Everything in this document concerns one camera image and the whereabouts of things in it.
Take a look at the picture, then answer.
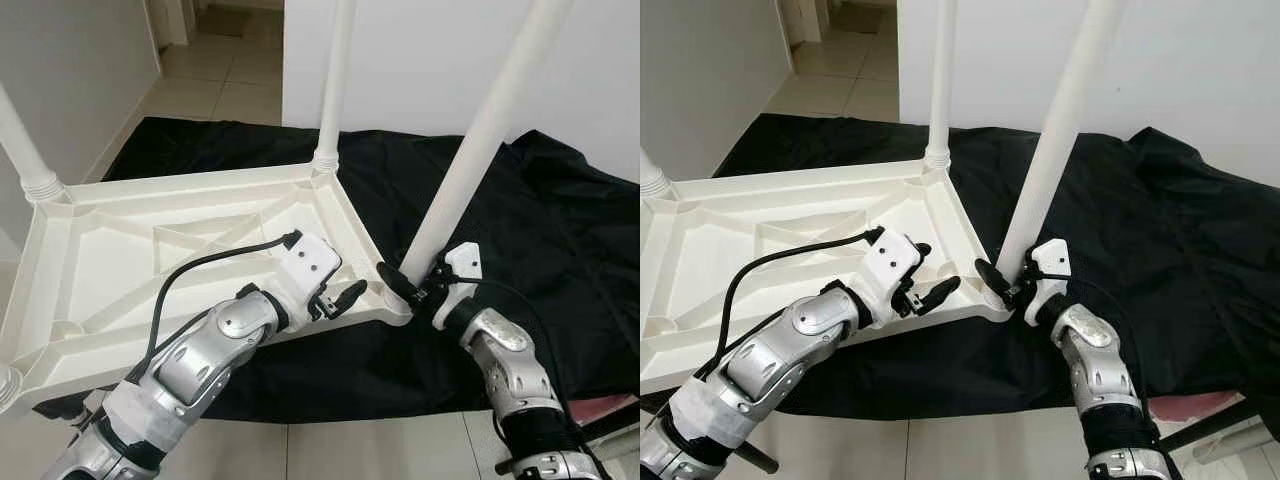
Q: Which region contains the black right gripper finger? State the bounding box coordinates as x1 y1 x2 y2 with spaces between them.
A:
974 256 1017 297
375 259 422 302

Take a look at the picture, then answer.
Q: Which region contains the white plastic table leg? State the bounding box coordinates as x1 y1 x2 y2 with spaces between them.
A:
924 0 960 172
399 0 577 287
311 0 360 177
640 147 674 202
0 361 24 414
0 81 70 205
994 0 1127 277

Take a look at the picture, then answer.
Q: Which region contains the white plastic children table top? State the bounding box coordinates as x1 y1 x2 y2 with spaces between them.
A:
640 157 1012 398
0 161 414 408

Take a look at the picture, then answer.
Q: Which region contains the black shiny table cloth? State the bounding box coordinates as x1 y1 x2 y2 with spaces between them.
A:
714 111 1280 423
33 114 641 425

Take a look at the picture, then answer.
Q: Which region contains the pink cloth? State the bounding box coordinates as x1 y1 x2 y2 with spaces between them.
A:
1148 389 1243 420
558 391 638 417

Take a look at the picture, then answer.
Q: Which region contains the black metal table leg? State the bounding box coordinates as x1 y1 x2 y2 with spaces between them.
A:
495 404 641 477
1158 399 1280 453
60 404 103 435
733 444 781 477

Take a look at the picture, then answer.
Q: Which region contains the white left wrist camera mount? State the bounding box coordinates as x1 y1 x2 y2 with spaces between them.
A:
274 229 342 322
857 227 922 327

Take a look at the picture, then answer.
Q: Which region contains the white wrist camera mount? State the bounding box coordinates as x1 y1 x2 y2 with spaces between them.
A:
274 229 342 322
431 242 484 327
1021 237 1072 327
857 227 922 327

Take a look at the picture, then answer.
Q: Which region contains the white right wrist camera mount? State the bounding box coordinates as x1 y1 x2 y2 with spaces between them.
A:
1021 237 1072 327
431 242 484 327

